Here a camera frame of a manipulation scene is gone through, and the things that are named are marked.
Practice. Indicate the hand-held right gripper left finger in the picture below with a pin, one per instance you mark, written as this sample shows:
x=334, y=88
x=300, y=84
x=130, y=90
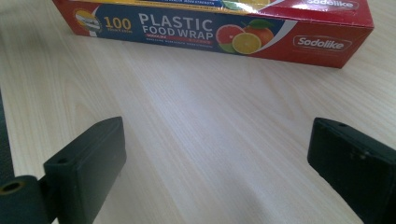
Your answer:
x=84, y=174

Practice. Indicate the red plastic wrap box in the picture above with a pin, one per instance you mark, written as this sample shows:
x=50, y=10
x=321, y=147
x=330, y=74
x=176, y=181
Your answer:
x=280, y=34

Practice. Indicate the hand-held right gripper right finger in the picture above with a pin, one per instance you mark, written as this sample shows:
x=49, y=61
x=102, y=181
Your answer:
x=355, y=168

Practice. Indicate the dark mat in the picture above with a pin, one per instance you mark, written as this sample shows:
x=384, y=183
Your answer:
x=4, y=149

